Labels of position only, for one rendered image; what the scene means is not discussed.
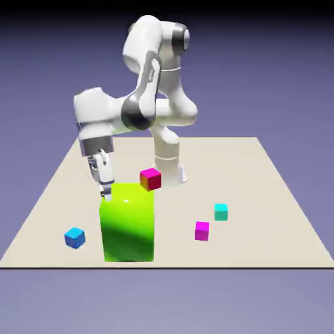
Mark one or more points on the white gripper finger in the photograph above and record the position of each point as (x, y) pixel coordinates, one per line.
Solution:
(107, 193)

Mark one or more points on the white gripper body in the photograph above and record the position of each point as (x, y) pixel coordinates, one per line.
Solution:
(103, 169)

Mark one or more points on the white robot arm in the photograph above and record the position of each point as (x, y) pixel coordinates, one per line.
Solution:
(146, 78)

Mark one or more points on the small red cube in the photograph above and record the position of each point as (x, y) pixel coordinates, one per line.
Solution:
(150, 179)

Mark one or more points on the small blue cube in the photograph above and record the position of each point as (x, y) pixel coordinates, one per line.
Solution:
(74, 237)

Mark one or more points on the small magenta cube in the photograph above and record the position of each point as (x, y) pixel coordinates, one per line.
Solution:
(202, 231)

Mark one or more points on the small cyan cube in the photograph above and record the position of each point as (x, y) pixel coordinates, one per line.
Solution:
(221, 212)

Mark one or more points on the large green box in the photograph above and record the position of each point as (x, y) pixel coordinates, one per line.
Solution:
(127, 221)

